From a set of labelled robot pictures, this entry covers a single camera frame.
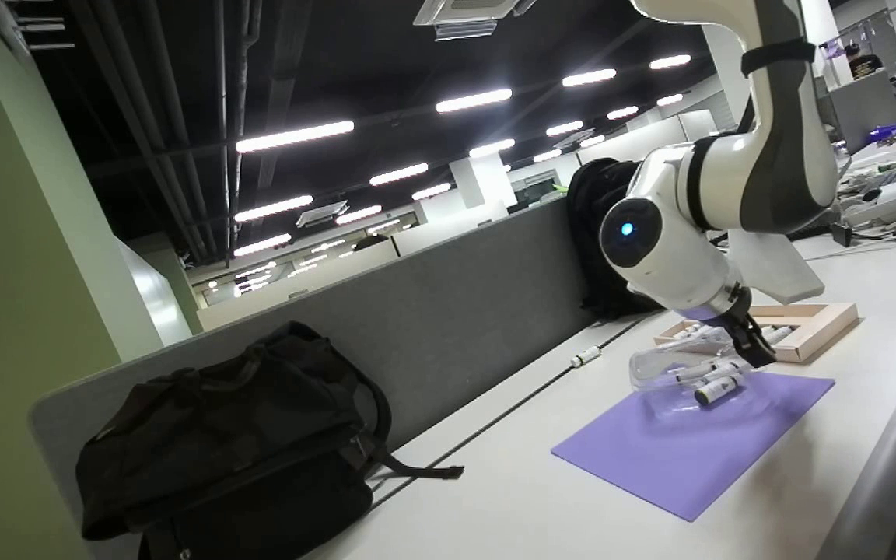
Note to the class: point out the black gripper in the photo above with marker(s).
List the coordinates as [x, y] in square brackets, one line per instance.
[736, 308]

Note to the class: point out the clear plastic bag with bottles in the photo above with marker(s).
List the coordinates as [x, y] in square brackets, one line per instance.
[667, 360]

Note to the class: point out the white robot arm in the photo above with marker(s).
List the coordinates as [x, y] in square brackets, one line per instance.
[770, 157]

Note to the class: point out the wooden tray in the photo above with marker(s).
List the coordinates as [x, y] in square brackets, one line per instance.
[815, 331]

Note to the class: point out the purple mat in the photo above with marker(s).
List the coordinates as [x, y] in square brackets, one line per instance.
[677, 466]

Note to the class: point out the white desk device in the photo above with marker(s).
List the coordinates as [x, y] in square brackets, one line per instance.
[885, 202]

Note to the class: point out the ceiling light strip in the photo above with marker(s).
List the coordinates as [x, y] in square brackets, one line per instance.
[270, 206]
[261, 243]
[358, 214]
[400, 175]
[431, 190]
[668, 63]
[589, 78]
[564, 129]
[623, 112]
[472, 100]
[492, 147]
[292, 133]

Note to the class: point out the grey divider panel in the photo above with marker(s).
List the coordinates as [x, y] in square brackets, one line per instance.
[448, 320]

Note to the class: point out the ceiling air conditioner unit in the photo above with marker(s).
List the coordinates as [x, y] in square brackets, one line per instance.
[466, 16]

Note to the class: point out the green pillar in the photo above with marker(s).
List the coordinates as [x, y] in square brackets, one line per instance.
[13, 259]

